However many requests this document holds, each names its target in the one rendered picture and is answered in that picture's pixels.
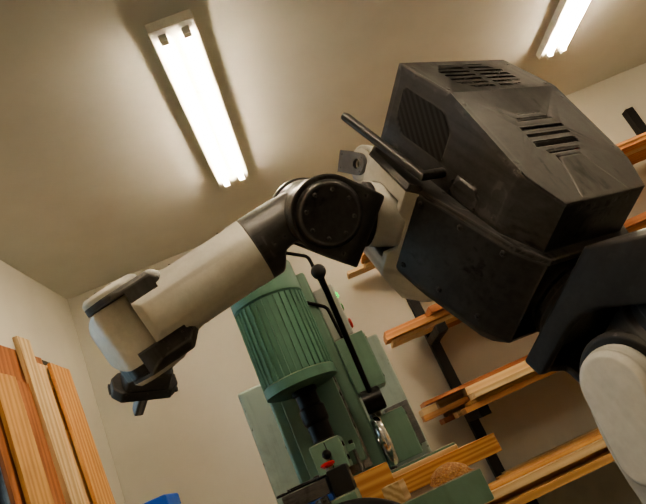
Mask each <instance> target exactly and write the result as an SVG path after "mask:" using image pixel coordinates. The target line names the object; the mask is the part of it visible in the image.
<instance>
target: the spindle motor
mask: <svg viewBox="0 0 646 504"><path fill-rule="evenodd" d="M231 310H232V313H233V315H234V318H235V320H236V323H237V325H238V328H239V330H240V333H241V336H242V338H243V341H244V343H245V346H246V349H247V351H248V354H249V356H250V359H251V362H252V364H253V367H254V369H255V372H256V374H257V377H258V380H259V382H260V385H261V387H262V390H263V392H264V395H265V398H266V401H267V403H276V402H283V401H286V400H289V399H292V398H293V397H292V394H293V393H294V392H295V391H297V390H299V389H301V388H304V387H306V386H309V385H312V384H316V386H317V387H319V386H321V385H323V384H325V383H326V382H328V381H329V380H330V379H331V378H332V377H333V376H335V375H336V374H337V369H336V367H335V365H334V363H333V360H332V358H331V356H330V353H329V351H328V349H327V347H326V344H325V342H324V340H323V337H322V335H321V333H320V330H319V328H318V326H317V324H316V321H315V319H314V317H313V314H312V312H311V310H310V308H309V305H308V303H307V301H306V298H305V296H304V294H303V292H302V289H301V287H300V284H299V282H298V280H297V277H296V275H295V273H294V271H293V268H292V266H291V264H290V262H289V261H288V260H287V259H286V269H285V271H284V272H283V273H281V274H280V275H278V276H277V277H275V278H274V279H272V280H271V281H270V282H268V283H267V284H265V285H263V286H261V287H259V288H258V289H256V290H255V291H253V292H252V293H250V294H249V295H247V296H246V297H244V298H243V299H241V300H240V301H238V302H237V303H235V304H234V305H232V306H231Z"/></svg>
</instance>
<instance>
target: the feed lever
mask: <svg viewBox="0 0 646 504"><path fill-rule="evenodd" d="M311 275H312V276H313V277H314V278H315V279H319V282H320V284H321V286H322V289H323V291H324V293H325V296H326V298H327V300H328V303H329V305H330V307H331V310H332V312H333V314H334V317H335V319H336V321H337V324H338V326H339V328H340V331H341V333H342V335H343V338H344V340H345V342H346V345H347V347H348V349H349V352H350V354H351V356H352V359H353V361H354V363H355V366H356V368H357V370H358V373H359V375H360V377H361V380H362V382H363V385H364V387H365V389H366V390H364V391H362V392H360V393H361V394H360V396H361V399H362V401H363V403H364V405H365V408H366V410H367V412H368V414H370V415H372V414H374V413H375V414H376V416H380V415H382V412H381V410H382V409H385V408H386V406H387V405H386V402H385V400H384V398H383V395H382V393H381V391H380V389H379V387H378V386H376V385H375V386H373V387H371V386H370V384H369V382H368V379H367V377H366V375H365V372H364V370H363V368H362V365H361V363H360V361H359V358H358V356H357V353H356V351H355V349H354V346H353V344H352V342H351V339H350V337H349V335H348V332H347V330H346V327H345V325H344V323H343V320H342V318H341V316H340V313H339V311H338V309H337V306H336V304H335V301H334V299H333V297H332V294H331V292H330V290H329V287H328V285H327V283H326V280H325V278H324V276H325V275H326V268H325V267H324V266H323V265H322V264H315V265H314V266H313V267H312V268H311Z"/></svg>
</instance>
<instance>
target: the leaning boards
mask: <svg viewBox="0 0 646 504"><path fill-rule="evenodd" d="M12 339H13V342H14V346H15V349H16V350H14V349H11V348H8V347H5V346H2V345H0V468H1V471H2V475H3V478H4V482H5V486H6V489H7V493H8V496H9V500H10V503H11V504H116V503H115V500H114V497H113V494H112V491H111V488H110V486H109V483H108V480H107V477H106V474H105V471H104V468H103V465H102V462H101V460H100V457H99V454H98V451H97V448H96V445H95V442H94V439H93V436H92V434H91V431H90V428H89V425H88V422H87V419H86V416H85V413H84V411H83V408H82V405H81V402H80V399H79V396H78V393H77V390H76V387H75V385H74V382H73V379H72V376H71V373H70V370H69V369H66V368H64V367H61V366H58V365H55V364H53V363H48V364H47V366H46V365H43V363H42V360H41V358H39V357H36V356H35V355H34V352H33V349H32V346H31V343H30V340H27V339H25V338H22V337H19V336H15V337H13V338H12Z"/></svg>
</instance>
